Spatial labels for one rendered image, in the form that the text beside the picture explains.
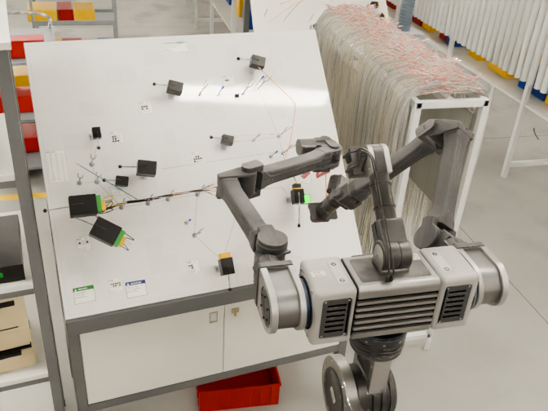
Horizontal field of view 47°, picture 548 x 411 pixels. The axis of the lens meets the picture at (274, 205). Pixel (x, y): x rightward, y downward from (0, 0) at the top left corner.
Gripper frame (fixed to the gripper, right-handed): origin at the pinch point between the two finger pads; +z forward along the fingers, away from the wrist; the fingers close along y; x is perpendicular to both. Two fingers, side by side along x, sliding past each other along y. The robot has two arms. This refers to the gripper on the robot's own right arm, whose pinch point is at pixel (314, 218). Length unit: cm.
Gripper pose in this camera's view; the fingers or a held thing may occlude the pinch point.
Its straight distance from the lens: 231.9
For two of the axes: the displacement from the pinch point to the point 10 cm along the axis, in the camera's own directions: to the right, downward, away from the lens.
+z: -3.0, 3.5, 8.9
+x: 1.6, 9.3, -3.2
